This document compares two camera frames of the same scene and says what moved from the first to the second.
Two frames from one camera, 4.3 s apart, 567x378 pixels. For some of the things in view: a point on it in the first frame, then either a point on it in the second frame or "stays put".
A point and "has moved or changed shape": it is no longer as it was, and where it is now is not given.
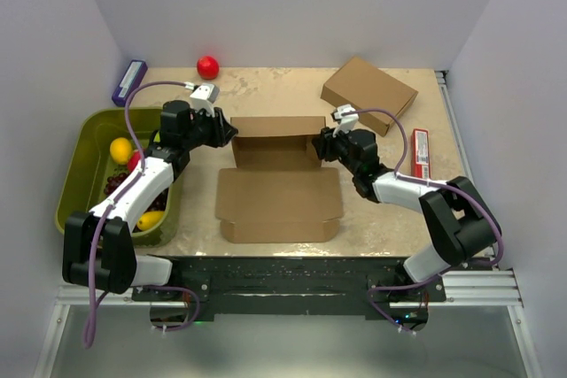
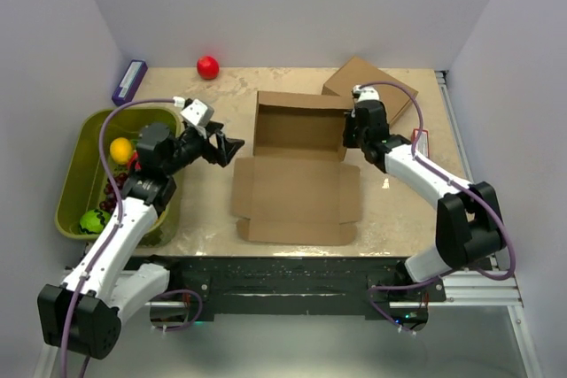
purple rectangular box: (130, 81) stays put
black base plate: (291, 288) stays put
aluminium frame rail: (498, 287) stays put
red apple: (207, 67) stays put
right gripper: (325, 142) → (350, 119)
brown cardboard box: (279, 191) has moved or changed shape
